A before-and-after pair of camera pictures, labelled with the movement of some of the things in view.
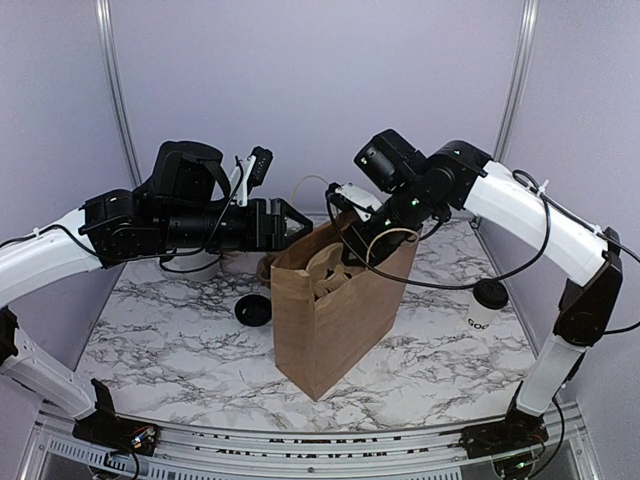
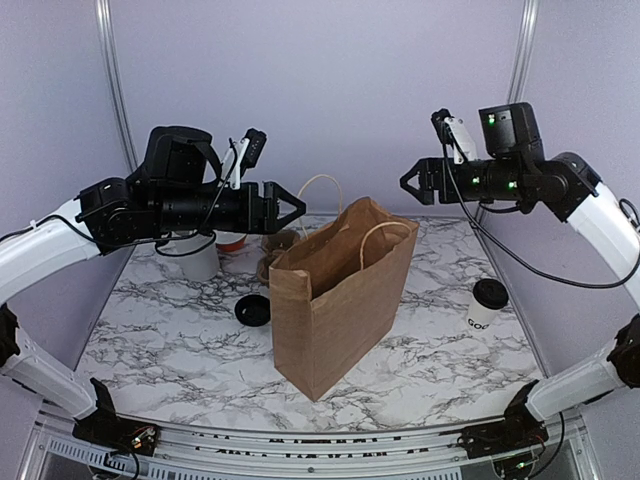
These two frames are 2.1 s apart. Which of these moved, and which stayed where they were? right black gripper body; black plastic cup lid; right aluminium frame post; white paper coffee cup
Moved: right black gripper body
Stayed: right aluminium frame post; white paper coffee cup; black plastic cup lid
